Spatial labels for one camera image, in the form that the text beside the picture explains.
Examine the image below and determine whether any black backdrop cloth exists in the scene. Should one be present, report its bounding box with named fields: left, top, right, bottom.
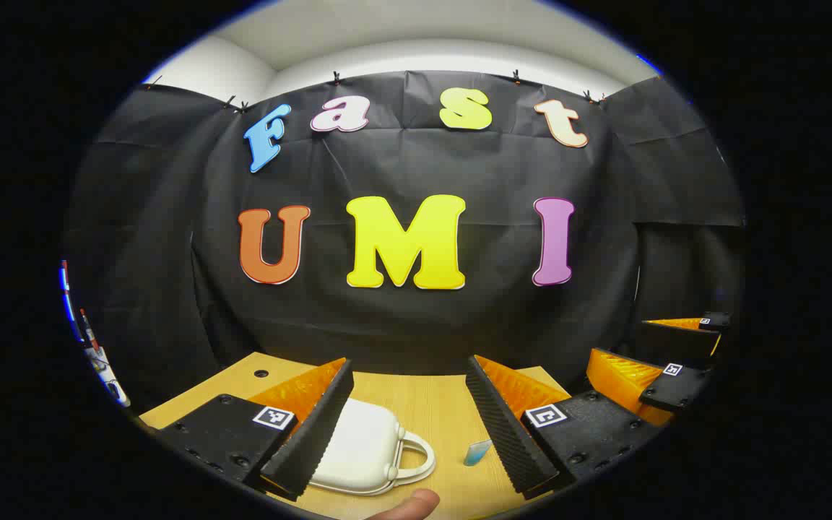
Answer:
left=62, top=70, right=747, bottom=412

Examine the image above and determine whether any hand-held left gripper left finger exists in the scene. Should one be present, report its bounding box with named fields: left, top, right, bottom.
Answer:
left=158, top=357, right=355, bottom=501

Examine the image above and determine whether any white desk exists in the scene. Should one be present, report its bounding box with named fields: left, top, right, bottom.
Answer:
left=62, top=307, right=131, bottom=409

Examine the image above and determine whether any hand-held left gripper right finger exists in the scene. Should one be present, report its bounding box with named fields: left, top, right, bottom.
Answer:
left=465, top=354, right=661, bottom=501

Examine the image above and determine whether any small white suitcase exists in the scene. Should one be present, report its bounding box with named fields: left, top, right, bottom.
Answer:
left=306, top=399, right=437, bottom=497

